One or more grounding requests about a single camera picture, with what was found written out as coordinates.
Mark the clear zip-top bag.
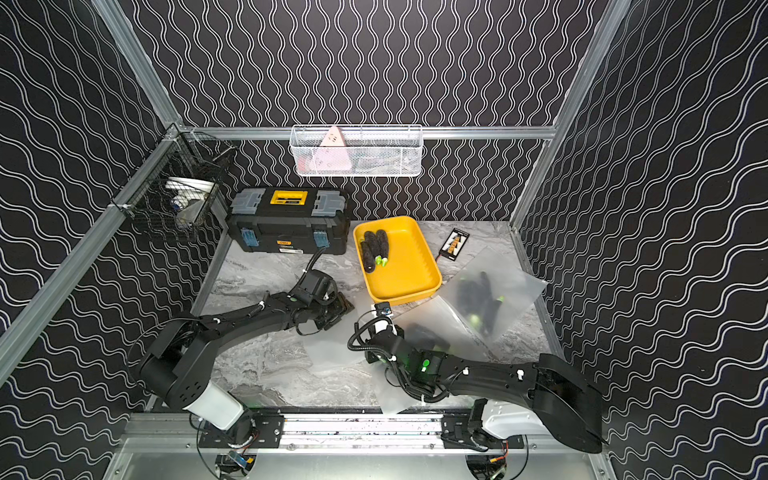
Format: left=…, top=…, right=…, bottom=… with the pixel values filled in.
left=370, top=297, right=493, bottom=415
left=440, top=247, right=547, bottom=345
left=302, top=300, right=374, bottom=371

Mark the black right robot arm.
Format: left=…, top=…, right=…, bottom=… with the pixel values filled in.
left=347, top=322, right=606, bottom=454

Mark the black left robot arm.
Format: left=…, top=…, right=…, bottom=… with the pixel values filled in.
left=135, top=269, right=353, bottom=444

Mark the yellow plastic bin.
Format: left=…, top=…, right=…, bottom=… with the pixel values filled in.
left=353, top=216, right=443, bottom=306

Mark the pile of toy eggplants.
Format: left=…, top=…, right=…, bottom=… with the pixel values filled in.
left=359, top=229, right=390, bottom=273

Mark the black toolbox with blue latches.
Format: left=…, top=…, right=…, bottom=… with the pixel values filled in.
left=227, top=187, right=350, bottom=255

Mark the small black picture card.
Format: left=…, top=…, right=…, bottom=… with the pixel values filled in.
left=438, top=228, right=470, bottom=261

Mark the pink triangular card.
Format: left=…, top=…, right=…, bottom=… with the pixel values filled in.
left=306, top=125, right=352, bottom=173

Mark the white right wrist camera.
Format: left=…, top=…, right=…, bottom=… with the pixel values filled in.
left=373, top=302, right=396, bottom=334

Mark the white wire basket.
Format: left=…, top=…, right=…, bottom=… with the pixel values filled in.
left=289, top=124, right=424, bottom=177

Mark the black wire basket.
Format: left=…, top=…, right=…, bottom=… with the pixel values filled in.
left=115, top=124, right=236, bottom=243

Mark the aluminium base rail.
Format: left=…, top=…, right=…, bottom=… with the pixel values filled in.
left=121, top=402, right=602, bottom=455

